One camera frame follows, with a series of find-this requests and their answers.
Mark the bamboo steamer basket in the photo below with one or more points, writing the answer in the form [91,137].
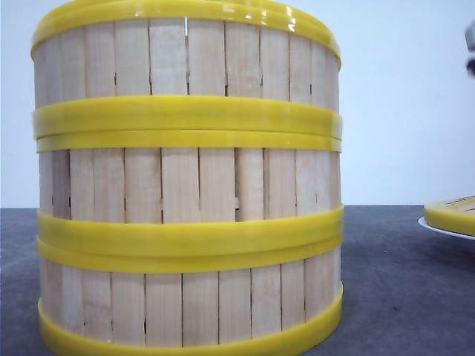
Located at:
[283,309]
[186,208]
[185,74]

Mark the woven bamboo steamer lid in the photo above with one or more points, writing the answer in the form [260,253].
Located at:
[452,215]

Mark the white plate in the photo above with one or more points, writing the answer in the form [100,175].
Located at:
[424,224]

